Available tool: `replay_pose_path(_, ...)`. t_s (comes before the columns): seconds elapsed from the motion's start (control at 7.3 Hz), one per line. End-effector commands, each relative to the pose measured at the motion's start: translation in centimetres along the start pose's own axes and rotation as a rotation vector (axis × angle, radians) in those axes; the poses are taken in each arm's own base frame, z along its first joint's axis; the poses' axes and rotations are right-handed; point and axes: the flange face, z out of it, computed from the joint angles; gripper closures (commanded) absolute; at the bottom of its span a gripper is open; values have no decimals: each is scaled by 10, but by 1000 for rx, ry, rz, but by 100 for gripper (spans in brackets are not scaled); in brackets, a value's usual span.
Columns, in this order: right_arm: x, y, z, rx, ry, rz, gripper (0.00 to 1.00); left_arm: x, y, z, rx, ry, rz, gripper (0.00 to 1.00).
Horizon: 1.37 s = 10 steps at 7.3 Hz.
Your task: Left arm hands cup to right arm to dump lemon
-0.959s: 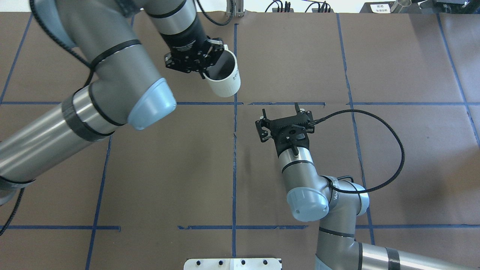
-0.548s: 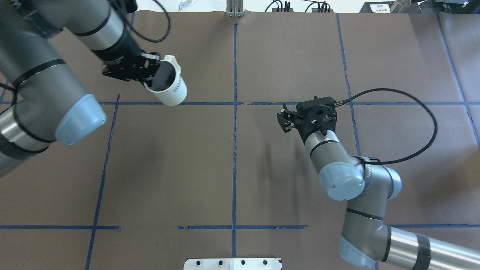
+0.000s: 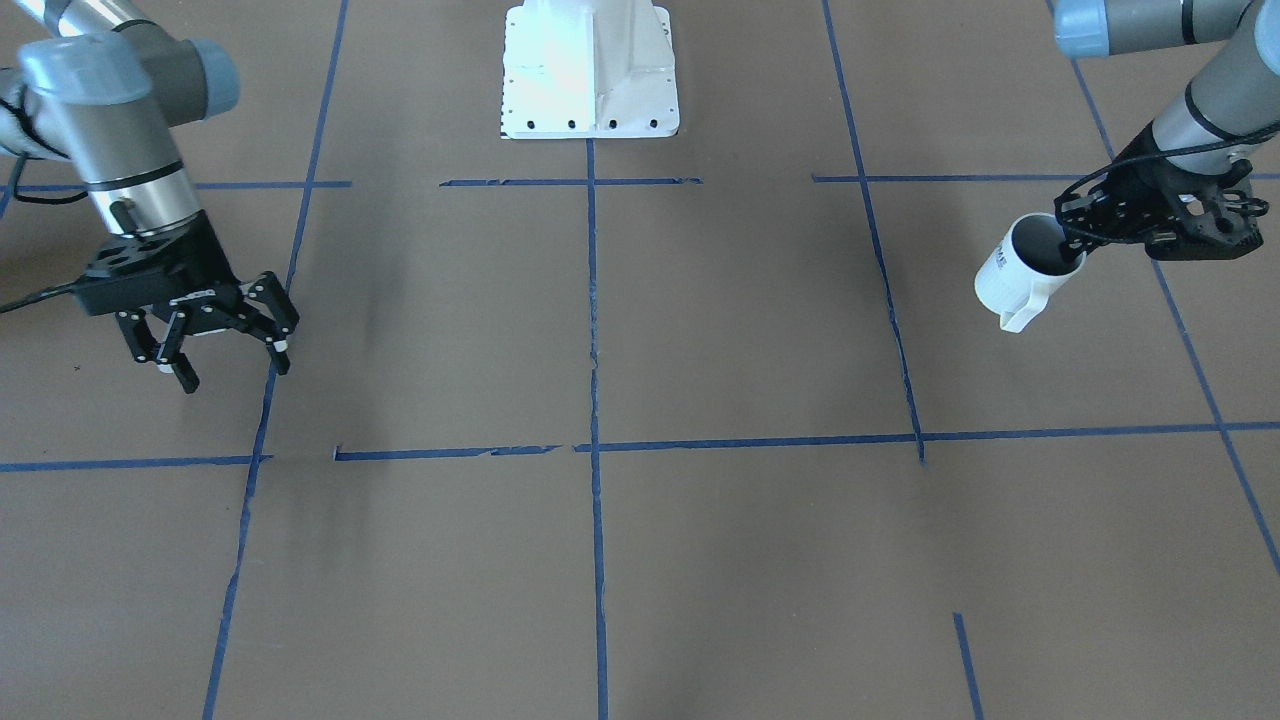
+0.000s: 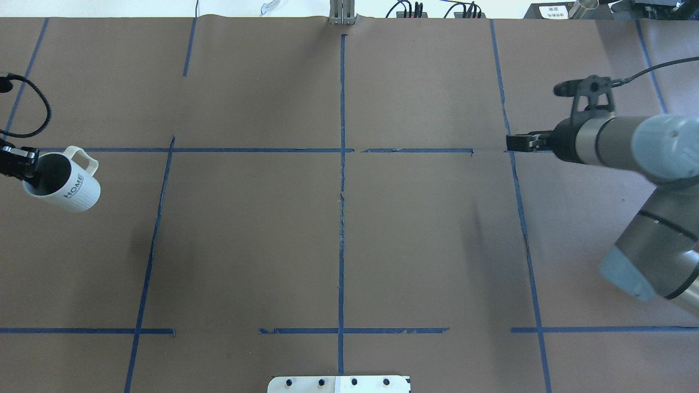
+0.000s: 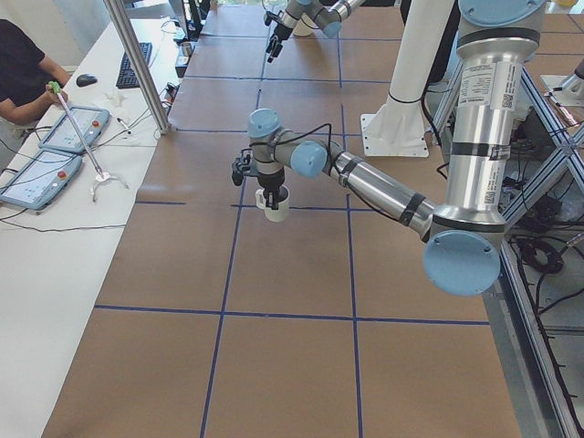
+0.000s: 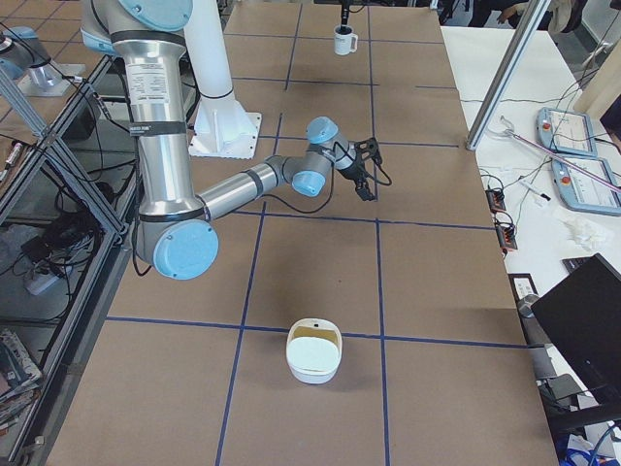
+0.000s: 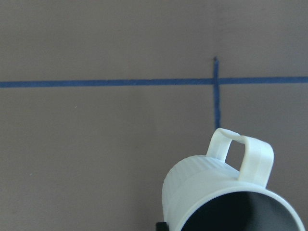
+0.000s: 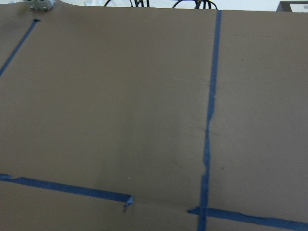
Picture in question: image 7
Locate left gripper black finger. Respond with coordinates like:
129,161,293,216
155,222,168,231

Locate white mug dark inside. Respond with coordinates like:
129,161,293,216
162,128,305,231

